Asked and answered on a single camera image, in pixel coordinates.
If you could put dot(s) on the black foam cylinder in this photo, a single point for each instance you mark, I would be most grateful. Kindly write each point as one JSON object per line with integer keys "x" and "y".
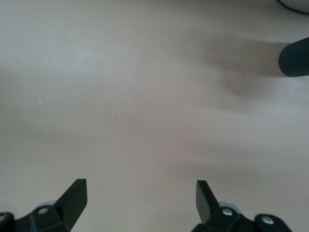
{"x": 295, "y": 59}

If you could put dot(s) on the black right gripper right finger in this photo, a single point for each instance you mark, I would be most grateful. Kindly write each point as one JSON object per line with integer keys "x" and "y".
{"x": 207, "y": 207}

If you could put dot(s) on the brown paper table cover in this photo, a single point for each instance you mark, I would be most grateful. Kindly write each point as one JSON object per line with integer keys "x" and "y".
{"x": 135, "y": 101}

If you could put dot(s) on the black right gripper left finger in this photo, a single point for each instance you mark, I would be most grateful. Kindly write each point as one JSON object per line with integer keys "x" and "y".
{"x": 70, "y": 205}

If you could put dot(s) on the white round object dark rim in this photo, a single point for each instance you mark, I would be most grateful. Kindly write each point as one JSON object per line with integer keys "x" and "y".
{"x": 299, "y": 3}

